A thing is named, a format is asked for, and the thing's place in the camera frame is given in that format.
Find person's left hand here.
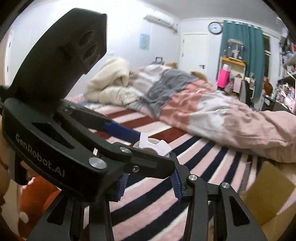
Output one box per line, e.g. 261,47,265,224
0,115,40,202

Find cream fluffy blanket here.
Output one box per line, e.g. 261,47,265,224
83,57,142,106

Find cardboard box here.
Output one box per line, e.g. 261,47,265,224
240,162,295,240

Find striped plush bed blanket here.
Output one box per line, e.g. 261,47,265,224
64,100,266,240

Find pink grey patchwork duvet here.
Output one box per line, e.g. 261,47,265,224
129,65,295,163

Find black suitcase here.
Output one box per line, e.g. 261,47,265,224
152,57,164,65

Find white air conditioner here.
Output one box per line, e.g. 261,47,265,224
144,15,178,34

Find white door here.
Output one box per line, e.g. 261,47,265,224
179,33,209,75

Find pink gift bag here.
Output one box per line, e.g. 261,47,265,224
217,69,230,88

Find grey bookshelf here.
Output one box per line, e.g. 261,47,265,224
261,29,296,114

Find wooden shelf unit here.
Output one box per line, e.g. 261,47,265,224
218,56,255,105

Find teal curtain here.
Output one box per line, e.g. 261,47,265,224
219,20,265,100

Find black camera box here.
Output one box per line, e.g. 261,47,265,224
1,8,107,105

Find wall poster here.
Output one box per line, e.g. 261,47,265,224
139,34,150,51

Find round wall clock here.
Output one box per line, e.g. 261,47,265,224
208,22,223,35

